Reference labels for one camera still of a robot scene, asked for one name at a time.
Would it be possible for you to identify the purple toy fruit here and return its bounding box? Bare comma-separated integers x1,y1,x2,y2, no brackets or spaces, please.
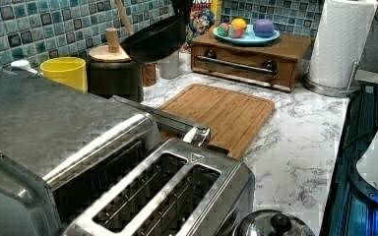
253,19,274,37

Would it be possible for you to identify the yellow plastic cup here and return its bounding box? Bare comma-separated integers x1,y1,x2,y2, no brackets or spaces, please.
40,57,88,91

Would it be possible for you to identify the cereal box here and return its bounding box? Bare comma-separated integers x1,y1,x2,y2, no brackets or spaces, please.
180,0,220,53

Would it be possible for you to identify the light blue plate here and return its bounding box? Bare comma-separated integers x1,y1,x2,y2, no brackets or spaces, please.
213,25,280,45

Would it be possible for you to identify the wooden spoon handle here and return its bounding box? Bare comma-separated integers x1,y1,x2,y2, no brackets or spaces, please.
114,0,134,35

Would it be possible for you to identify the grey translucent cup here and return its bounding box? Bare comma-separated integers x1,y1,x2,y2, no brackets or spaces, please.
157,52,179,80

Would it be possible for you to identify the wooden cutting board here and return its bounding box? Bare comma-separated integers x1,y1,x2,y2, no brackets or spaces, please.
158,84,275,160

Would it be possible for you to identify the multicolour toy fruit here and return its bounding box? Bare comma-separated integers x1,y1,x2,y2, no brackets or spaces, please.
228,26,244,38

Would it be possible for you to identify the metal paper towel holder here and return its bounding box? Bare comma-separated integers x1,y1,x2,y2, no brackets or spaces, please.
302,61,360,98

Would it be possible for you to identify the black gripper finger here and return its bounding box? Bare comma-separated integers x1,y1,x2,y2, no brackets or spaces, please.
170,0,193,25

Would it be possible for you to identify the stainless toaster oven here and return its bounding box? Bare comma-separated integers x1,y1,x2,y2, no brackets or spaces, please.
0,70,210,236

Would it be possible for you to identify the brown wooden utensil holder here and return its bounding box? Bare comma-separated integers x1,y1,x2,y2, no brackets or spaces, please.
142,63,157,87

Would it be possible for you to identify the green pink toy fruit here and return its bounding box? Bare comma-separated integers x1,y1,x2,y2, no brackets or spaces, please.
218,23,230,36

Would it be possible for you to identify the black bowl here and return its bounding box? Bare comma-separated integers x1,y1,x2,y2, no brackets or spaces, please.
120,15,186,64

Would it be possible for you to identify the steel pot lid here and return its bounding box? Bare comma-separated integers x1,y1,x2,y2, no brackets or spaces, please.
231,209,315,236

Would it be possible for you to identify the silver two-slot toaster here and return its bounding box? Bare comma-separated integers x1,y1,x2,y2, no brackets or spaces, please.
61,139,255,236

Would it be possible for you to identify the black canister with wooden lid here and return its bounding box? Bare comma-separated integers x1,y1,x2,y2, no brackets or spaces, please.
87,28,144,102

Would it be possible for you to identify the orange toy fruit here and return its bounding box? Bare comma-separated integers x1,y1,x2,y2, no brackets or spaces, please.
231,18,247,30

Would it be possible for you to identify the paper towel roll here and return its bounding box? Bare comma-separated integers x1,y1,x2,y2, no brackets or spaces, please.
308,0,378,89

